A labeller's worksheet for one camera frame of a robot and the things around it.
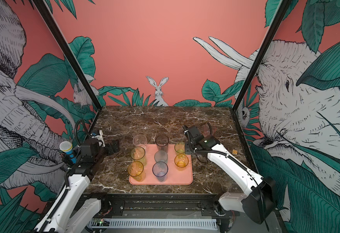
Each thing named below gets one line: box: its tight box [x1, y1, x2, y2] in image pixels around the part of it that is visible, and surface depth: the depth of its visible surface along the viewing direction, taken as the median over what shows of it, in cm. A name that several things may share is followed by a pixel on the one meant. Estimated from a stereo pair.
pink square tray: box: [128, 144, 194, 185], surface depth 86 cm
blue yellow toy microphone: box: [59, 140, 78, 165], surface depth 72 cm
